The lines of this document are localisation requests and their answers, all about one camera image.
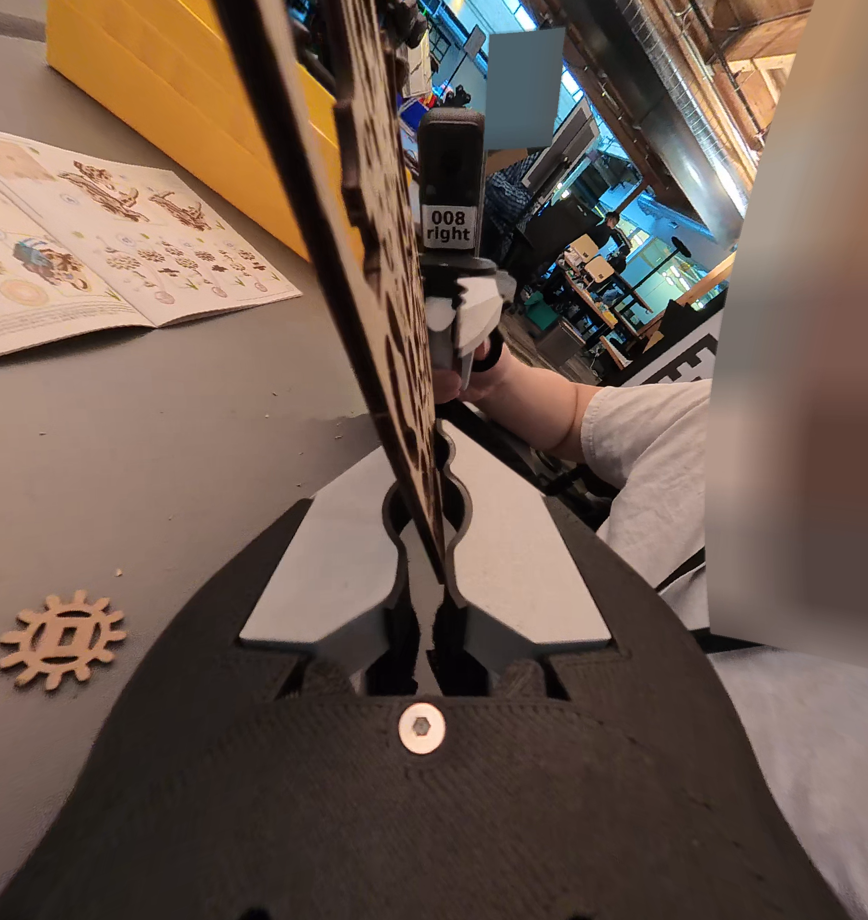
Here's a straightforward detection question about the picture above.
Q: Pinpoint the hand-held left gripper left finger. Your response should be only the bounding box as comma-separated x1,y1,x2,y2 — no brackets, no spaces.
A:
238,446,409,680

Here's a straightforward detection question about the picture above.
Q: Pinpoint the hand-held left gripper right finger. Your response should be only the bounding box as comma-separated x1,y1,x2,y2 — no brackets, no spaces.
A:
437,420,613,680

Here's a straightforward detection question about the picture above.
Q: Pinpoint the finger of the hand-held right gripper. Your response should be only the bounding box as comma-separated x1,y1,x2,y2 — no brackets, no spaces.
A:
454,275,507,395
427,296,458,371

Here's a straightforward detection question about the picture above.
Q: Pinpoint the laser-cut wooden parts sheet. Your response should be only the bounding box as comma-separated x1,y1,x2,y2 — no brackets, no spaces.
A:
214,0,449,585

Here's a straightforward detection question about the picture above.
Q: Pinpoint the wooden gear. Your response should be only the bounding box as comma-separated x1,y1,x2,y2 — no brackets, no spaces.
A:
0,591,127,692

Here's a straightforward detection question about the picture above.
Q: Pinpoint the person's right forearm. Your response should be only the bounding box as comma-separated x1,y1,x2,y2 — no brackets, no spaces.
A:
477,359,607,461

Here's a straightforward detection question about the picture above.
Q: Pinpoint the person's right hand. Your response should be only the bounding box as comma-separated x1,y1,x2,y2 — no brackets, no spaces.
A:
432,348,527,405

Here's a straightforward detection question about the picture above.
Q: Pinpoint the long wooden workbench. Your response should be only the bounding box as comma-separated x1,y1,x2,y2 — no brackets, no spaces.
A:
563,259,665,346

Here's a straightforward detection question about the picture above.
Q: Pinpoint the framed marker sign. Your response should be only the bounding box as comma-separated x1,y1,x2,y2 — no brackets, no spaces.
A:
621,287,726,389

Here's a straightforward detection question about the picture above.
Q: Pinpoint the yellow box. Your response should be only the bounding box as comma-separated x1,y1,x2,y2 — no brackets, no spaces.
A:
46,0,356,263

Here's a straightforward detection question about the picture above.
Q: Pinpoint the illustrated instruction booklet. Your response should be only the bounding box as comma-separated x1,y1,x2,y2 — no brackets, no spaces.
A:
0,128,304,364

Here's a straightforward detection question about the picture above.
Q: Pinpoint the black shoulder strap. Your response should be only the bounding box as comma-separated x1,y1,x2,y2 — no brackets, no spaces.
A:
655,548,708,590

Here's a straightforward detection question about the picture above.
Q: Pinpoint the silver ventilation duct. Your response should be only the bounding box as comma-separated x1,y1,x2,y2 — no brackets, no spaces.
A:
563,0,758,249

